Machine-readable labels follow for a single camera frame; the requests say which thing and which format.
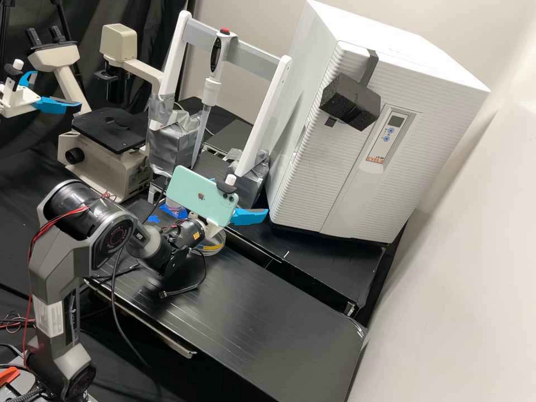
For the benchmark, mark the blue bottle holder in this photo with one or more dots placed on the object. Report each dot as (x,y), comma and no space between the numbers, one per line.
(178,213)

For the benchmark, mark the pipette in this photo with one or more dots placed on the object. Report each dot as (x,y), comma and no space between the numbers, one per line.
(218,54)

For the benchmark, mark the white incubator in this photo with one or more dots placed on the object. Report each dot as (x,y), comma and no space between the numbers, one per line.
(444,146)

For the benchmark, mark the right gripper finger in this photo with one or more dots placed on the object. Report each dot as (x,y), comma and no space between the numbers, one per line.
(249,217)

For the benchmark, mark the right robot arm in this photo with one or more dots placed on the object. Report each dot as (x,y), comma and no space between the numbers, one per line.
(54,259)

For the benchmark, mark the right wrist camera phone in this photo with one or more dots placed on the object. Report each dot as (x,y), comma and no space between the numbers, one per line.
(197,194)

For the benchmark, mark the cream microscope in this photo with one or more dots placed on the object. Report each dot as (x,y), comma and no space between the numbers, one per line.
(104,167)

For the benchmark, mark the white pipette stand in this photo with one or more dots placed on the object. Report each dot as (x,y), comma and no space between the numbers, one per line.
(259,125)

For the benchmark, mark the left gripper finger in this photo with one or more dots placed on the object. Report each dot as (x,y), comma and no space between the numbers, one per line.
(27,75)
(56,104)

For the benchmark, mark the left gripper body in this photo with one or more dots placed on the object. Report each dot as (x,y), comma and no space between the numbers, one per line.
(19,102)

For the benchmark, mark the incubator door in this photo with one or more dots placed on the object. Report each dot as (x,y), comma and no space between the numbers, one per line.
(318,180)

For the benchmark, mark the left phone holder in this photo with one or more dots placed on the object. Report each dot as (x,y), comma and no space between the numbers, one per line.
(16,71)

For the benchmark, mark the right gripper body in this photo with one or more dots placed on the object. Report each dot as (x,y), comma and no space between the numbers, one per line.
(214,230)

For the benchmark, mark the petri dish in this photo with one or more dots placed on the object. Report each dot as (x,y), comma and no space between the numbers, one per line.
(214,247)

